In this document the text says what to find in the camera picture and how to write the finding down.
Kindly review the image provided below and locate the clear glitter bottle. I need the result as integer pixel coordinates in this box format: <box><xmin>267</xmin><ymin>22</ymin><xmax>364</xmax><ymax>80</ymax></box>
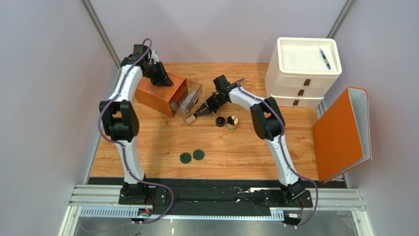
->
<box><xmin>180</xmin><ymin>94</ymin><xmax>195</xmax><ymax>110</ymax></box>

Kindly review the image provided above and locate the orange drawer box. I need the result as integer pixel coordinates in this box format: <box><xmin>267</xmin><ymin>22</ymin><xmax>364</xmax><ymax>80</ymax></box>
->
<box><xmin>134</xmin><ymin>72</ymin><xmax>187</xmax><ymax>118</ymax></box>

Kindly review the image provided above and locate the clear top drawer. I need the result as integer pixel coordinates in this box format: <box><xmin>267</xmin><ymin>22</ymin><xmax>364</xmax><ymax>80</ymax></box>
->
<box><xmin>169</xmin><ymin>79</ymin><xmax>202</xmax><ymax>117</ymax></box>

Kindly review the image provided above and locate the gold lid cream jar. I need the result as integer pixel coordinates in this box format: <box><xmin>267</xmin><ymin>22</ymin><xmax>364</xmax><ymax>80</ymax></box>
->
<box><xmin>226</xmin><ymin>116</ymin><xmax>239</xmax><ymax>130</ymax></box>

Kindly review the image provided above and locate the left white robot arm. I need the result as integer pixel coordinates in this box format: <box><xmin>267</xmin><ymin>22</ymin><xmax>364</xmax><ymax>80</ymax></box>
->
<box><xmin>98</xmin><ymin>43</ymin><xmax>174</xmax><ymax>203</ymax></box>

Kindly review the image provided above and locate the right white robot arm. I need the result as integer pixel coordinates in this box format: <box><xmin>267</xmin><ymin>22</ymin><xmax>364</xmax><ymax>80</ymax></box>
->
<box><xmin>190</xmin><ymin>75</ymin><xmax>305</xmax><ymax>201</ymax></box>

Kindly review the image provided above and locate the black round jar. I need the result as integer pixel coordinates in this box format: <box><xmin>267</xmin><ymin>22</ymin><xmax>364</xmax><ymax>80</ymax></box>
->
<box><xmin>215</xmin><ymin>117</ymin><xmax>226</xmax><ymax>127</ymax></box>

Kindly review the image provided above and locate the green round compact right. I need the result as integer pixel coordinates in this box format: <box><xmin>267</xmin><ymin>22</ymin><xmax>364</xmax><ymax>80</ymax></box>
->
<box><xmin>192</xmin><ymin>149</ymin><xmax>205</xmax><ymax>160</ymax></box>

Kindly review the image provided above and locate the green round compact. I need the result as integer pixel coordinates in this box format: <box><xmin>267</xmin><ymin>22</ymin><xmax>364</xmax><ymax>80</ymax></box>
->
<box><xmin>180</xmin><ymin>152</ymin><xmax>192</xmax><ymax>164</ymax></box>
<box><xmin>192</xmin><ymin>149</ymin><xmax>205</xmax><ymax>160</ymax></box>

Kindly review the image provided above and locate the green round compact left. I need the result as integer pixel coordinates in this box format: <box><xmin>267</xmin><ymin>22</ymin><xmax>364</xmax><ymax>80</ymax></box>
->
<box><xmin>180</xmin><ymin>152</ymin><xmax>192</xmax><ymax>164</ymax></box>

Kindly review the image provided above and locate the white three-drawer cabinet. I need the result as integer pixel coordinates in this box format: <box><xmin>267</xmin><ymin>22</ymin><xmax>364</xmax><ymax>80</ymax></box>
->
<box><xmin>265</xmin><ymin>37</ymin><xmax>342</xmax><ymax>108</ymax></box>

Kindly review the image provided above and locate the blue pen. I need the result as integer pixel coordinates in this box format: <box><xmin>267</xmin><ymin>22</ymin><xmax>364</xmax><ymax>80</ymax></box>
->
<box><xmin>319</xmin><ymin>48</ymin><xmax>331</xmax><ymax>70</ymax></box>

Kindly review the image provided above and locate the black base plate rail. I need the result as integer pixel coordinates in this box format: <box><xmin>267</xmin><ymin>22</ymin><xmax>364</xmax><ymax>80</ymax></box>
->
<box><xmin>118</xmin><ymin>186</ymin><xmax>315</xmax><ymax>208</ymax></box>

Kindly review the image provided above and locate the orange ring binder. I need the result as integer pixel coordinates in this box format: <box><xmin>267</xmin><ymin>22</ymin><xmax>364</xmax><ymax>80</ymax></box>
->
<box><xmin>313</xmin><ymin>87</ymin><xmax>372</xmax><ymax>183</ymax></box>

